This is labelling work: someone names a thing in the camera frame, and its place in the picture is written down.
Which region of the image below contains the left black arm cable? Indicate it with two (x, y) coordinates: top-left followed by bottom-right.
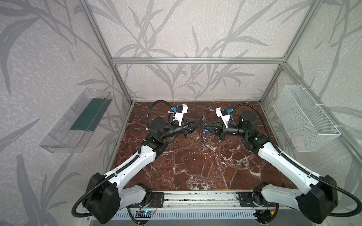
(70, 100), (173, 218)

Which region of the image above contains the white wire mesh basket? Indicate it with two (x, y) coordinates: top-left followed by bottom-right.
(273, 84), (341, 153)

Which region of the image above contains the aluminium frame crossbar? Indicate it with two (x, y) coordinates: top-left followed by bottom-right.
(111, 57), (284, 65)

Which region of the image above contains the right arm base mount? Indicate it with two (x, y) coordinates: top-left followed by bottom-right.
(235, 191), (276, 209)

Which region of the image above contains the aluminium front rail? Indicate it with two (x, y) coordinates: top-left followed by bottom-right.
(81, 190), (295, 211)

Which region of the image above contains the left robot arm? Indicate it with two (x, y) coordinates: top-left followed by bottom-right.
(71, 118), (203, 224)

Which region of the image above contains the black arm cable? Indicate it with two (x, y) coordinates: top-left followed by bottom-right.
(231, 103), (362, 218)
(70, 100), (173, 218)

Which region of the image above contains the clear plastic wall shelf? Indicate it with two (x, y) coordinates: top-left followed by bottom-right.
(40, 88), (113, 153)

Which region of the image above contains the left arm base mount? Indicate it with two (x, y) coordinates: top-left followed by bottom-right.
(138, 192), (165, 208)

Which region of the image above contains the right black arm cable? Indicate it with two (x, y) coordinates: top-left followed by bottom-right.
(231, 103), (362, 218)

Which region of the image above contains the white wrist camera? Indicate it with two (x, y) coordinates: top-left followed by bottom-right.
(171, 104), (188, 126)
(216, 107), (233, 128)

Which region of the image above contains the metal key holder plate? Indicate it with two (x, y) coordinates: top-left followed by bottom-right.
(202, 115), (206, 128)

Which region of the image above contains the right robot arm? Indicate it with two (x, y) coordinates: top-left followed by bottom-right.
(204, 107), (338, 224)

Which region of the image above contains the green circuit board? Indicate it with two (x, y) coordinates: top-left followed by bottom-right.
(137, 210), (156, 218)

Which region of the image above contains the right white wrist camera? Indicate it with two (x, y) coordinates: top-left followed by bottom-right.
(216, 107), (233, 128)

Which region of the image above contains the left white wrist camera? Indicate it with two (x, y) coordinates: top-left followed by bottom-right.
(171, 104), (188, 126)

